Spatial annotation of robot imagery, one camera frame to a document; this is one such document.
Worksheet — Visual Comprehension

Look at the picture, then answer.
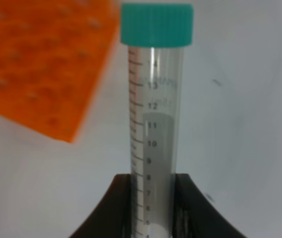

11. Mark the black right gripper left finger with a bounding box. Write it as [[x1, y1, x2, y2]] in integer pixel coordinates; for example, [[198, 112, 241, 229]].
[[70, 174, 131, 238]]

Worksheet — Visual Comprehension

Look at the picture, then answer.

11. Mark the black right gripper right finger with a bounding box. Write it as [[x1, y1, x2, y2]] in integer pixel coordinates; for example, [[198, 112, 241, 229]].
[[172, 174, 245, 238]]

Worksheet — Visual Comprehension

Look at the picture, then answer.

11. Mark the orange test tube rack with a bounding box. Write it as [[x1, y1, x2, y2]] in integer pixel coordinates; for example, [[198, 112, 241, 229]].
[[0, 0, 120, 142]]

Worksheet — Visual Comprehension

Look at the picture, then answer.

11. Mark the green-capped test tube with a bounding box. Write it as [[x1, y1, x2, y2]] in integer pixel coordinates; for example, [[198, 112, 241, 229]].
[[120, 0, 194, 238]]

